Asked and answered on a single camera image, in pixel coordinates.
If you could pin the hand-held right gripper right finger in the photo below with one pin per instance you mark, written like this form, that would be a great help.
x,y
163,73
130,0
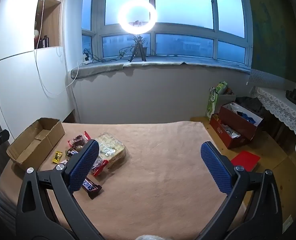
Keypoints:
x,y
216,166

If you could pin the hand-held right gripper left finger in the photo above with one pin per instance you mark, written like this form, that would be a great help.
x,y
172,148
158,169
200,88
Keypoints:
x,y
84,162

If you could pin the brown chocolate bar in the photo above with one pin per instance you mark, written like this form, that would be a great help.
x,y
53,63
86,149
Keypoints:
x,y
93,188
71,152

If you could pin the red-ended brownie packet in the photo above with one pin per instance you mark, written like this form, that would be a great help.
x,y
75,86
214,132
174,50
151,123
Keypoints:
x,y
99,168
78,138

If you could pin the clear cracker packet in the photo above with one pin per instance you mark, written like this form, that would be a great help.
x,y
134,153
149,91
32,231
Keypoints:
x,y
111,147

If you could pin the cardboard box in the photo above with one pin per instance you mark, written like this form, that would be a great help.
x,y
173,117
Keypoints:
x,y
30,142

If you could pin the low red box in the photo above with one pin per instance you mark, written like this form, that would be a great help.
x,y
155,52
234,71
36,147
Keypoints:
x,y
227,140

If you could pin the red box lid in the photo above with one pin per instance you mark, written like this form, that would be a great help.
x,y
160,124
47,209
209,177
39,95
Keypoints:
x,y
245,161

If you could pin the open red box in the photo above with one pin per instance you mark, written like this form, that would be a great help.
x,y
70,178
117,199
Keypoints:
x,y
235,122

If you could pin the green paper bag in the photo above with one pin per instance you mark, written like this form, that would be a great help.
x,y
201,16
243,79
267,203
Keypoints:
x,y
212,100

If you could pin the white wardrobe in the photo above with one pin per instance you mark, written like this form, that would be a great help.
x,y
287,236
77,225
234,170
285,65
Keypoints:
x,y
18,80

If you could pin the lace-covered side table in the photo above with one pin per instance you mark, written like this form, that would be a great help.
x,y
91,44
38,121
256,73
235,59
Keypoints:
x,y
282,107

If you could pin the white power strip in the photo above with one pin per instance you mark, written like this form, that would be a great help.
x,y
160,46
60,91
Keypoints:
x,y
87,61

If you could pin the dark metal ornament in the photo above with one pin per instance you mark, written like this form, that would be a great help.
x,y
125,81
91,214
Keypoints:
x,y
294,97

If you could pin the dark bottles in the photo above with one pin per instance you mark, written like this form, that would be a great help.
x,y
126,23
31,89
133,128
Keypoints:
x,y
44,42

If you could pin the potted plant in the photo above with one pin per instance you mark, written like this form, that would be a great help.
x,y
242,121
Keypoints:
x,y
128,50

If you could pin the black tripod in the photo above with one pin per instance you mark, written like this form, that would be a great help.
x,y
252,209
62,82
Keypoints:
x,y
138,50

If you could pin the wooden shelf niche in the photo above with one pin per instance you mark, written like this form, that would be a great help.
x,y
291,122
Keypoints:
x,y
51,22

